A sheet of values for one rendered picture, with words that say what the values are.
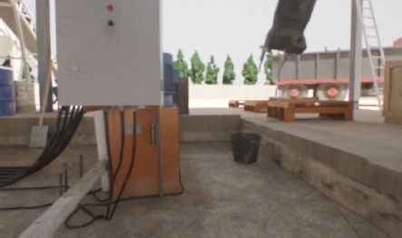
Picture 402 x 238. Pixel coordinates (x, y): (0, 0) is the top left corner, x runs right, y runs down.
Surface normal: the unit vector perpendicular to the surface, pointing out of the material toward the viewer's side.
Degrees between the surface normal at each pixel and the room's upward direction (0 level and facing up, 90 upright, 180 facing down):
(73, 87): 90
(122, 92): 90
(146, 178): 90
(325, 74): 90
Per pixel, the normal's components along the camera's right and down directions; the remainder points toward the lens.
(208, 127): 0.13, 0.07
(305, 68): -0.43, 0.07
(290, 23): 0.07, 0.59
